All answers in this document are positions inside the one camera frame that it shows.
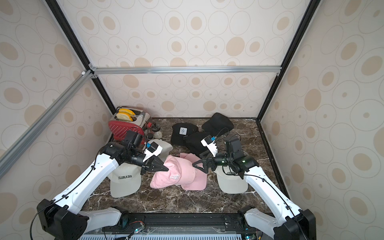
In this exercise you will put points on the left aluminium frame bar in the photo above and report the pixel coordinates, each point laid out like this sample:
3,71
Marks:
10,157

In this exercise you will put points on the horizontal aluminium frame bar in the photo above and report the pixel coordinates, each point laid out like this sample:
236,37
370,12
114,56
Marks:
189,70

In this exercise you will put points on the beige Colorado cap right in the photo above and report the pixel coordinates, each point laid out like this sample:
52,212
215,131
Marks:
229,182

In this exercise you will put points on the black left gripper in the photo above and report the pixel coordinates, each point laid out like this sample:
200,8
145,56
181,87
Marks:
151,163

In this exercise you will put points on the pink cap with logo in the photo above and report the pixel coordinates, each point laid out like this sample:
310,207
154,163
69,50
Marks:
180,173

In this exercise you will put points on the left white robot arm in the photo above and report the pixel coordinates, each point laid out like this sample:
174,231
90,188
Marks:
63,218

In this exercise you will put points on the black cap rear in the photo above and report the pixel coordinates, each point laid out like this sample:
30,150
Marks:
218,125

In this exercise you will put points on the beige Colorado cap left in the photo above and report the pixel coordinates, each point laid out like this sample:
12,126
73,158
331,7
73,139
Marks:
125,180

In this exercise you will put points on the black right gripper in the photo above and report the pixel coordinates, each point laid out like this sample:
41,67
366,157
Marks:
212,161

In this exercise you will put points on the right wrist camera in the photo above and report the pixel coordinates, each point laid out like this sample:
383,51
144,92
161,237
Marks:
210,143

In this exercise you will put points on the black cap white patch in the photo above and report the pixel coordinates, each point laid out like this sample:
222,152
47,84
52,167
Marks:
181,131

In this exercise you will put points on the black cap middle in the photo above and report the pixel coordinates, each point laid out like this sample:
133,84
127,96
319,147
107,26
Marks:
193,142

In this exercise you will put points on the red polka dot toaster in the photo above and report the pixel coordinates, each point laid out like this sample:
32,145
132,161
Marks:
141,125

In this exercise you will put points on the yellow toast slices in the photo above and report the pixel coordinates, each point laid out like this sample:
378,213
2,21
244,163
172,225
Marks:
126,115

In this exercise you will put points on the beige colorado cap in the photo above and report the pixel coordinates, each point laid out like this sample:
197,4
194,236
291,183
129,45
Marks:
229,182
125,180

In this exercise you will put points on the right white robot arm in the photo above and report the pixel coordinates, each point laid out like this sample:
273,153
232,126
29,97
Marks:
270,195

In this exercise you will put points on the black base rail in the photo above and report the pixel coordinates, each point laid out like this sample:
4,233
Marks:
224,226

